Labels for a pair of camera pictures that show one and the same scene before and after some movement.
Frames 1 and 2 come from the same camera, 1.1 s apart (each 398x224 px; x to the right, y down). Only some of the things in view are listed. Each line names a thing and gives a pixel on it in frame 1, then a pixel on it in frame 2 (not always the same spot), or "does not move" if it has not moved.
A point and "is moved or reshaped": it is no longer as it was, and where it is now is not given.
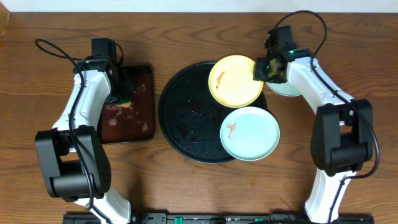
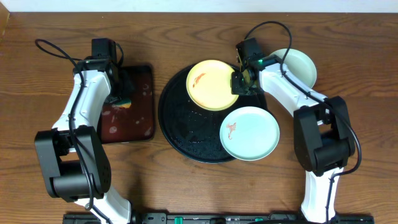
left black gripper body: (123, 90) does not move
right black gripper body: (263, 71) to (239, 85)
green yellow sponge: (125, 103) does not move
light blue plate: (249, 134) does not move
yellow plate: (231, 83) is moved or reshaped
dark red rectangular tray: (137, 123) does not move
